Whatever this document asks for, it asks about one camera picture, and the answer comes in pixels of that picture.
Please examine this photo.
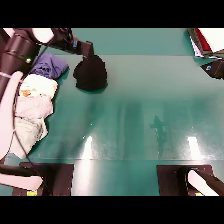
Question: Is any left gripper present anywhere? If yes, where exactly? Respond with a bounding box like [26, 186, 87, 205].
[80, 40, 96, 60]

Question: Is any black garment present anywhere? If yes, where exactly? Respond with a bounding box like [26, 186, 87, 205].
[72, 54, 109, 92]

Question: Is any purple T-shirt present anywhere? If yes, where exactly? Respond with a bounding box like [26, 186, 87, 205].
[30, 53, 70, 80]

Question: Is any white garment with orange print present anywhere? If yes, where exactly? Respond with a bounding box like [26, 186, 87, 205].
[19, 73, 59, 101]

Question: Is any pale pink garment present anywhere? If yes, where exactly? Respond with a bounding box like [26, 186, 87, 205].
[14, 94, 55, 122]

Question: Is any pale green garment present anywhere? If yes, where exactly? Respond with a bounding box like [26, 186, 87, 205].
[9, 116, 50, 160]

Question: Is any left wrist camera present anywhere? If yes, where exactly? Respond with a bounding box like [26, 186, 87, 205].
[57, 27, 75, 44]

